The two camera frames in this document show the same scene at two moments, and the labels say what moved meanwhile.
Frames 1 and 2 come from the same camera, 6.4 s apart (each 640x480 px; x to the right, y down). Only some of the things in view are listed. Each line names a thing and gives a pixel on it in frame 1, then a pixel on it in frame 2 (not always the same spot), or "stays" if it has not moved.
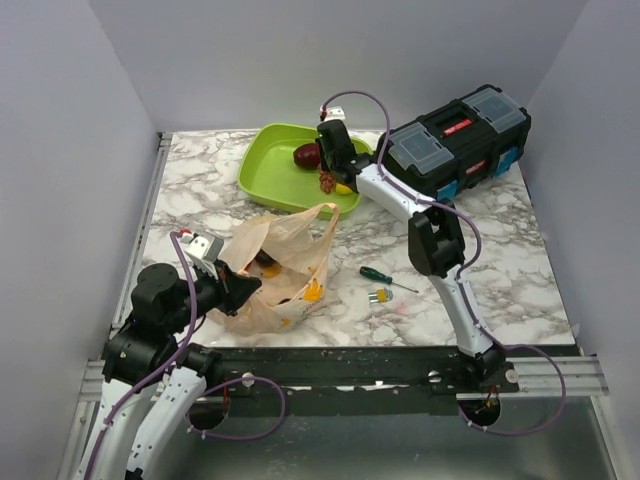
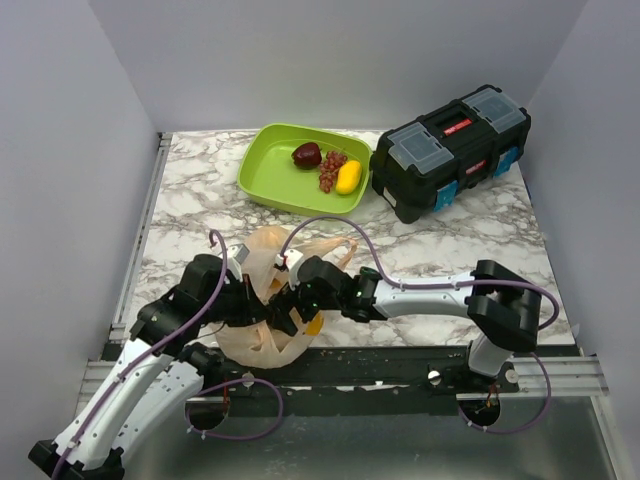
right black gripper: [322, 163] -> [281, 307]
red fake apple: [307, 156] stays
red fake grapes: [327, 180] stays
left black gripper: [234, 289] stays
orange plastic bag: [288, 254] -> [261, 345]
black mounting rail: [341, 381] stays
